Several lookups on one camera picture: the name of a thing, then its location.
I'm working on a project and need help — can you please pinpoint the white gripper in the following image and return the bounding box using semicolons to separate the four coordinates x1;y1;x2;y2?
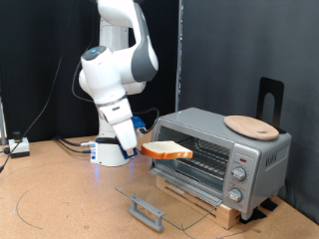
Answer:
97;98;139;157

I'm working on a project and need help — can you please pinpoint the white bread slice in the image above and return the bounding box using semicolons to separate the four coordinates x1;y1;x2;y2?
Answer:
140;139;194;160

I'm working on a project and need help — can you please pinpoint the silver oven knob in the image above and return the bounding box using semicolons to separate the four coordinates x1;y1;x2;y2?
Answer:
231;165;248;182
226;187;243;203

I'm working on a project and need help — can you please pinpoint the silver toaster oven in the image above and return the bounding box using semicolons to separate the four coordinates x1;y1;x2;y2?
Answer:
148;107;293;220

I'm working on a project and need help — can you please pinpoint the vertical metal pole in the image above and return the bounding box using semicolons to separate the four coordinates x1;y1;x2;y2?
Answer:
174;0;184;113

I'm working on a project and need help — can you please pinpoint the wooden slatted base block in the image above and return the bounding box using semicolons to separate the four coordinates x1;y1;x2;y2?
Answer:
155;175;242;230

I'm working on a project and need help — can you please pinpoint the oval wooden board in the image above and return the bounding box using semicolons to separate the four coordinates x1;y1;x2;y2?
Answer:
223;115;281;141

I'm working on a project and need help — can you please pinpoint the black foam pad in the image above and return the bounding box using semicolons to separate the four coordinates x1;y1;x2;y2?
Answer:
238;207;268;225
260;196;279;212

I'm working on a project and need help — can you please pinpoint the black curtain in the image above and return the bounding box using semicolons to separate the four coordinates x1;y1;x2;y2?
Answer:
0;0;180;143

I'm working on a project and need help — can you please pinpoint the grey curtain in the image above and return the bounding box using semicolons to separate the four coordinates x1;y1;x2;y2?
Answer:
180;0;319;225

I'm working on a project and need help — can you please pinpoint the black metal bookend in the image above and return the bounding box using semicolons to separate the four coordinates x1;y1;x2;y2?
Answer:
256;77;287;134

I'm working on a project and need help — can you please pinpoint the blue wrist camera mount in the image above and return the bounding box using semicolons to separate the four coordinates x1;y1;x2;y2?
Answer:
131;115;148;137

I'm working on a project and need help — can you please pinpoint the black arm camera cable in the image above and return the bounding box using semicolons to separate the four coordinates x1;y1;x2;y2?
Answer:
71;59;160;135

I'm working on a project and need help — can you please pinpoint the black cable with silver plug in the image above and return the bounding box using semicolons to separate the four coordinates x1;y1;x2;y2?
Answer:
53;134;98;148

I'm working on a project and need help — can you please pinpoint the thin black base cable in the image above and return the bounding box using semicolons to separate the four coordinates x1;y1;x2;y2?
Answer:
56;138;94;154

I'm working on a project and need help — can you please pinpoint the oven wire rack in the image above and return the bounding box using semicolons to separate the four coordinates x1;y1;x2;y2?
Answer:
156;137;232;182

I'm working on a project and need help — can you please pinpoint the long black hanging cable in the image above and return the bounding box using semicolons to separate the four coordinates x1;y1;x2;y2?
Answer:
0;0;78;174

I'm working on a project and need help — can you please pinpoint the metal frame leg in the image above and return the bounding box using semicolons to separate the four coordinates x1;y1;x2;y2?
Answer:
0;96;7;146

